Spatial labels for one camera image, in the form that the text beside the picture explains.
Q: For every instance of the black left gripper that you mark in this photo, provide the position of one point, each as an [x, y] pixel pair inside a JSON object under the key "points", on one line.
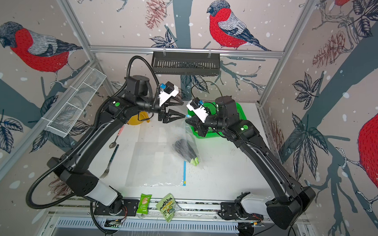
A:
{"points": [[163, 115]]}

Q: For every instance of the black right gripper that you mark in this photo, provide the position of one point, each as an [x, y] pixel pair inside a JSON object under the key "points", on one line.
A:
{"points": [[203, 131]]}

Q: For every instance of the small clear zip-top bag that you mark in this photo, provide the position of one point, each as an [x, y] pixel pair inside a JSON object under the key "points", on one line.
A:
{"points": [[180, 130]]}

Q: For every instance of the dark eggplant green stem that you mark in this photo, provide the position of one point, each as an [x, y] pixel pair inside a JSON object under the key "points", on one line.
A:
{"points": [[186, 152]]}

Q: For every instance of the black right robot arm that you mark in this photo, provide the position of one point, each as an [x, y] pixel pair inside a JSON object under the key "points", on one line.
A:
{"points": [[291, 199]]}

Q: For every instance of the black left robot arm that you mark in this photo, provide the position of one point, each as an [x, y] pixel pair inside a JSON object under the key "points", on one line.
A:
{"points": [[135, 96]]}

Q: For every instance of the large clear zip-top bag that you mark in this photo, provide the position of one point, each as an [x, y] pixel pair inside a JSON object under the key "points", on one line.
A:
{"points": [[154, 165]]}

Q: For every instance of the green printed snack bag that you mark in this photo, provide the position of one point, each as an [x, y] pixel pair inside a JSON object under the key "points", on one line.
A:
{"points": [[167, 206]]}

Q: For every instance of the yellow pot with lid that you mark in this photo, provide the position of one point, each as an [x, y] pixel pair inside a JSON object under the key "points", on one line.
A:
{"points": [[138, 119]]}

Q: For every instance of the small green snack packet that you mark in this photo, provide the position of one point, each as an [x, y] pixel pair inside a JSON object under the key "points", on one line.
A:
{"points": [[144, 204]]}

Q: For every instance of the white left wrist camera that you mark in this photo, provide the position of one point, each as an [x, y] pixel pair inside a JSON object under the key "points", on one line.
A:
{"points": [[166, 91]]}

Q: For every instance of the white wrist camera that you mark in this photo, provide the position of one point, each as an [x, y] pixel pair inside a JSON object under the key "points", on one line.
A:
{"points": [[197, 107], [166, 91]]}

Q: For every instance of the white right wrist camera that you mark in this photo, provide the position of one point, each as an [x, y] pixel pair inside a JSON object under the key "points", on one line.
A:
{"points": [[197, 107]]}

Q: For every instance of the black hanging wire shelf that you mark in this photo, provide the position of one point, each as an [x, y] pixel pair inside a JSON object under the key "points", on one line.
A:
{"points": [[184, 63]]}

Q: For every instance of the pink handled spoon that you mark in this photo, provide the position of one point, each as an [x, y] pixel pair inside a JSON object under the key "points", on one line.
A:
{"points": [[114, 143]]}

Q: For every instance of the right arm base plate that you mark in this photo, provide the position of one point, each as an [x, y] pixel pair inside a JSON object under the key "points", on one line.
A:
{"points": [[234, 211]]}

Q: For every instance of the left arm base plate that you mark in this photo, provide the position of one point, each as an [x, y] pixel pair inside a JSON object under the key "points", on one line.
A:
{"points": [[128, 207]]}

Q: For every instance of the white wire mesh basket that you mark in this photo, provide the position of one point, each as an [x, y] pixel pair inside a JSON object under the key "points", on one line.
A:
{"points": [[82, 91]]}

